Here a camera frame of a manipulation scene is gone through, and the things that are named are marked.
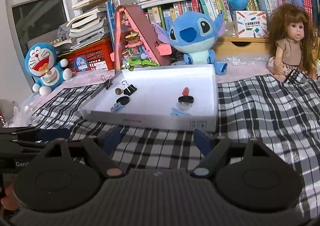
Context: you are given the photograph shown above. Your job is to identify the pink a-frame miniature house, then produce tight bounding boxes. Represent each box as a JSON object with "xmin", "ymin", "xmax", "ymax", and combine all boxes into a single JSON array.
[{"xmin": 110, "ymin": 5, "xmax": 173, "ymax": 71}]

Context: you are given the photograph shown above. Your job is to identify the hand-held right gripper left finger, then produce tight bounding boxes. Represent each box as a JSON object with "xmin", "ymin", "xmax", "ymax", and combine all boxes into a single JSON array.
[{"xmin": 41, "ymin": 126, "xmax": 127, "ymax": 179}]

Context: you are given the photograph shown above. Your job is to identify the red plastic crate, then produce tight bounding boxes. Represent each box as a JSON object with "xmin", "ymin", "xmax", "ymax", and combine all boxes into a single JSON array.
[{"xmin": 60, "ymin": 38, "xmax": 114, "ymax": 73}]

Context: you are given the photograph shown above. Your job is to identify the blue alien plush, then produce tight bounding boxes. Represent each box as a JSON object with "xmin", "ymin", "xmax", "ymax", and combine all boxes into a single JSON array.
[{"xmin": 156, "ymin": 11, "xmax": 228, "ymax": 76}]

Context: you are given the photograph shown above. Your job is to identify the grey cloth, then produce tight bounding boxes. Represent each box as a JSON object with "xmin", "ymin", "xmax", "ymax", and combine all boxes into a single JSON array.
[{"xmin": 57, "ymin": 22, "xmax": 73, "ymax": 41}]

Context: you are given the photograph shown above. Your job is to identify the tall blue books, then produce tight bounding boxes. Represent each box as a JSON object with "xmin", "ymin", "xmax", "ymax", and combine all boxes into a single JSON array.
[{"xmin": 105, "ymin": 0, "xmax": 140, "ymax": 49}]

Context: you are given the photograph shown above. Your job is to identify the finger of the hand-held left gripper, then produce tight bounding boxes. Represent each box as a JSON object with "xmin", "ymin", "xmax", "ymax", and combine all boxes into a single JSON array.
[
  {"xmin": 0, "ymin": 140, "xmax": 54, "ymax": 159},
  {"xmin": 0, "ymin": 126, "xmax": 71, "ymax": 141}
]

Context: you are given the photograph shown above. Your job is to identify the pink bed sheet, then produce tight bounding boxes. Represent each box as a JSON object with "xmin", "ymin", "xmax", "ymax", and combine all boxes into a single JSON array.
[{"xmin": 17, "ymin": 55, "xmax": 278, "ymax": 116}]

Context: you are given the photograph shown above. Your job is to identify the round blue badge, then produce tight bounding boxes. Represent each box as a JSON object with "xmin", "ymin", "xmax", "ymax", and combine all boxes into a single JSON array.
[{"xmin": 73, "ymin": 56, "xmax": 88, "ymax": 71}]

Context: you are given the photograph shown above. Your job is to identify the red topped black stamp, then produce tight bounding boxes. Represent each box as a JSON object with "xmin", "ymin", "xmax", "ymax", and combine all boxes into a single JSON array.
[{"xmin": 178, "ymin": 87, "xmax": 195, "ymax": 103}]

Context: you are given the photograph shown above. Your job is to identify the black comb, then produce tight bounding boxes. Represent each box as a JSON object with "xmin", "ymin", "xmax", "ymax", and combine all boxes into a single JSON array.
[{"xmin": 285, "ymin": 69, "xmax": 304, "ymax": 84}]

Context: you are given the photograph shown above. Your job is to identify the stack of lying books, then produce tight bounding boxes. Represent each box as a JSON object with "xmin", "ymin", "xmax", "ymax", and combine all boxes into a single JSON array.
[{"xmin": 67, "ymin": 0, "xmax": 127, "ymax": 50}]

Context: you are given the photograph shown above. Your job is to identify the black white plaid blanket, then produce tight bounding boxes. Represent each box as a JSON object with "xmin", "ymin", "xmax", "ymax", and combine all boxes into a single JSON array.
[{"xmin": 0, "ymin": 73, "xmax": 320, "ymax": 219}]

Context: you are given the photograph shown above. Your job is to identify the brown haired doll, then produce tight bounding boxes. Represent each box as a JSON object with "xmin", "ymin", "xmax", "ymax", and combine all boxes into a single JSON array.
[{"xmin": 267, "ymin": 3, "xmax": 320, "ymax": 84}]

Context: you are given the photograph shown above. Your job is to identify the wooden drawer box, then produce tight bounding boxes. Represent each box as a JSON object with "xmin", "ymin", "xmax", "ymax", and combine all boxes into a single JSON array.
[{"xmin": 216, "ymin": 36, "xmax": 273, "ymax": 59}]

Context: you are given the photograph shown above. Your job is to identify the blue robot cat plush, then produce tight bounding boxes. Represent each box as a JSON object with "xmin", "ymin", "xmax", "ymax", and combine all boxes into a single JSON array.
[{"xmin": 24, "ymin": 42, "xmax": 73, "ymax": 96}]

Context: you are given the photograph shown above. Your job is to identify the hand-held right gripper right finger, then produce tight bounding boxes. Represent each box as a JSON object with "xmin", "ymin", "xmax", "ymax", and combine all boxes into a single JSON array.
[{"xmin": 190, "ymin": 128, "xmax": 277, "ymax": 179}]

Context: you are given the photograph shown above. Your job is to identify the white cardboard box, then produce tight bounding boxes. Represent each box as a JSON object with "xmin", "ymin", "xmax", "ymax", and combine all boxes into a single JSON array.
[{"xmin": 79, "ymin": 64, "xmax": 218, "ymax": 132}]

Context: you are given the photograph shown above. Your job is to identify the grey storage box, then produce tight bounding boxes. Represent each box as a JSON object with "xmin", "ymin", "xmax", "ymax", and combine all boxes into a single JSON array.
[{"xmin": 26, "ymin": 30, "xmax": 63, "ymax": 49}]

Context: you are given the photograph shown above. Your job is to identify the clear plastic bag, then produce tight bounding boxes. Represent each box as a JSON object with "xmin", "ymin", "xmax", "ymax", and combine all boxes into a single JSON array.
[{"xmin": 10, "ymin": 101, "xmax": 35, "ymax": 126}]

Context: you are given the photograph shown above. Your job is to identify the black binder clip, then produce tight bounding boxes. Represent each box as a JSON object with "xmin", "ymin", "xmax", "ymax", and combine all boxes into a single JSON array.
[
  {"xmin": 100, "ymin": 75, "xmax": 114, "ymax": 90},
  {"xmin": 122, "ymin": 80, "xmax": 137, "ymax": 96}
]

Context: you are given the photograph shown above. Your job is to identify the white label printer box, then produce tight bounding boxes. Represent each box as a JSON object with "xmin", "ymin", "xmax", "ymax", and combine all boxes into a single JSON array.
[{"xmin": 232, "ymin": 10, "xmax": 268, "ymax": 38}]

